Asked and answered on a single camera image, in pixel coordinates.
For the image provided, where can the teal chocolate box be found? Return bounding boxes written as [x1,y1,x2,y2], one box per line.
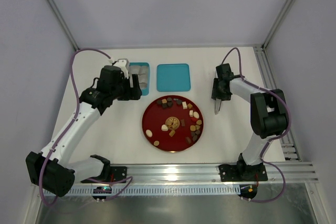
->
[130,62,150,96]

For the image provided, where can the white heart chocolate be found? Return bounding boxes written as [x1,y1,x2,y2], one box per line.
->
[161,125,168,131]

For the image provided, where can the tan caramel square chocolate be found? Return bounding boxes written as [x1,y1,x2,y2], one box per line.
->
[169,130,175,137]

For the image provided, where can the metal tongs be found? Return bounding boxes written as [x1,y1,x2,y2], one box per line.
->
[214,99,222,115]

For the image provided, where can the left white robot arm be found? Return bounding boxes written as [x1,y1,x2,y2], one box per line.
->
[26,59,142,197]

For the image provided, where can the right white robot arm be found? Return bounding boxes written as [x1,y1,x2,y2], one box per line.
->
[211,63,290,182]

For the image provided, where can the white oval chocolate right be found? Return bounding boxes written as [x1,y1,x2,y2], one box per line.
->
[193,111,200,119]

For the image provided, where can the white oval chocolate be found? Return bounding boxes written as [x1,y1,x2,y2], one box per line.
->
[193,111,200,119]
[145,130,153,137]

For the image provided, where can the cream rectangular chocolate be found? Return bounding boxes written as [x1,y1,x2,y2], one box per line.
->
[182,101,188,109]

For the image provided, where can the brown striped chocolate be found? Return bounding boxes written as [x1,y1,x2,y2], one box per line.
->
[185,137,191,144]

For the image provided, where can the teal box lid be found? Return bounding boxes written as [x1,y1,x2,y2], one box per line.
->
[156,63,191,92]

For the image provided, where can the round red lacquer tray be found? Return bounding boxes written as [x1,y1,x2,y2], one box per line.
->
[141,95,204,153]

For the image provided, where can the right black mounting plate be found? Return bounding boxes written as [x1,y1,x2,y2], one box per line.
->
[218,163,268,182]

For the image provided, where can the black mounting plate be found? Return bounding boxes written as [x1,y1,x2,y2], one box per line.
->
[81,166,128,183]
[218,163,268,182]

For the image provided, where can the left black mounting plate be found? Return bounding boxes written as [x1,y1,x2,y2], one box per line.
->
[81,166,128,183]

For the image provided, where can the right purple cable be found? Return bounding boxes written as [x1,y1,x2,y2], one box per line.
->
[222,47,291,203]

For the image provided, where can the purple cable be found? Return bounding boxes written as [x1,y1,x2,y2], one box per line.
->
[222,47,291,203]
[38,48,134,206]

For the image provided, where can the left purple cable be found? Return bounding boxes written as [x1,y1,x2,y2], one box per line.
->
[38,48,134,206]

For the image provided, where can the white slotted cable duct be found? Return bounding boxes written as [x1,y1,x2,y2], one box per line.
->
[66,183,240,196]

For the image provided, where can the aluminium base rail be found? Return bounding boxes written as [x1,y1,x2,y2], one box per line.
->
[60,163,320,184]

